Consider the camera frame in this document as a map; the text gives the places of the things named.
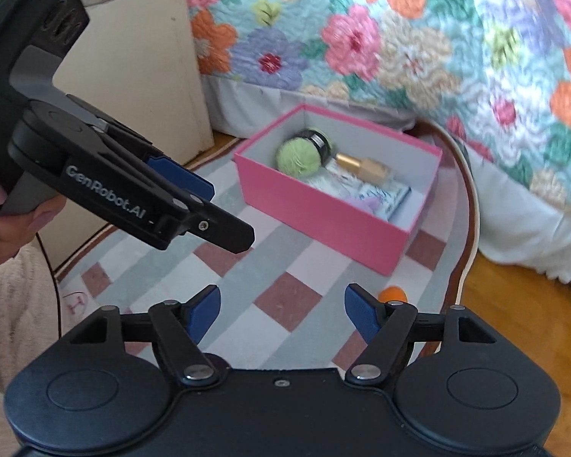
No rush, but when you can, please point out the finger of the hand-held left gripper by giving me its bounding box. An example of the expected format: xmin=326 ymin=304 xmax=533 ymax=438
xmin=65 ymin=94 xmax=215 ymax=205
xmin=57 ymin=124 xmax=256 ymax=254

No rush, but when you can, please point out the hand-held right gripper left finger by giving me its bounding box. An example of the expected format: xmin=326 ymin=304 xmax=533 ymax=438
xmin=67 ymin=284 xmax=220 ymax=385

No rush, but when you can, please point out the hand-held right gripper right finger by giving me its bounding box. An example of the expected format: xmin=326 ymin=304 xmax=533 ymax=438
xmin=344 ymin=284 xmax=498 ymax=385

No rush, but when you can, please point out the pink cardboard box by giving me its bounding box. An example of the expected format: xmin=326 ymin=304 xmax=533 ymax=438
xmin=233 ymin=103 xmax=444 ymax=277

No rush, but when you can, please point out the blue wet wipes pack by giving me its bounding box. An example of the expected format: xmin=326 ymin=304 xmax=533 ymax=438
xmin=352 ymin=182 xmax=412 ymax=224

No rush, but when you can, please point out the green yarn ball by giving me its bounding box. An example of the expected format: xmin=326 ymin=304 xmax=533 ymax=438
xmin=275 ymin=128 xmax=336 ymax=182

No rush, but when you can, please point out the foundation bottle with gold cap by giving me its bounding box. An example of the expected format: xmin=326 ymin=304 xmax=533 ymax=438
xmin=332 ymin=152 xmax=397 ymax=185

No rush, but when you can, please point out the person's left hand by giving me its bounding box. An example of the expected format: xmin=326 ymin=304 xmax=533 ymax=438
xmin=0 ymin=157 xmax=68 ymax=267

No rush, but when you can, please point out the checkered floor rug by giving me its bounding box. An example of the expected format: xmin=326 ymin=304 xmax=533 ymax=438
xmin=52 ymin=119 xmax=481 ymax=372

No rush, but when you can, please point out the beige cabinet panel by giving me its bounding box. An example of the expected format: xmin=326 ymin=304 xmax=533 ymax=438
xmin=38 ymin=0 xmax=215 ymax=267

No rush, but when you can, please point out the floral quilt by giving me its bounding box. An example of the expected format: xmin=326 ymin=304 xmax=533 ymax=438
xmin=181 ymin=0 xmax=571 ymax=220

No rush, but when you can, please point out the black cable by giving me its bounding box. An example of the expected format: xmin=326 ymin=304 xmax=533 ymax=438
xmin=35 ymin=231 xmax=62 ymax=339

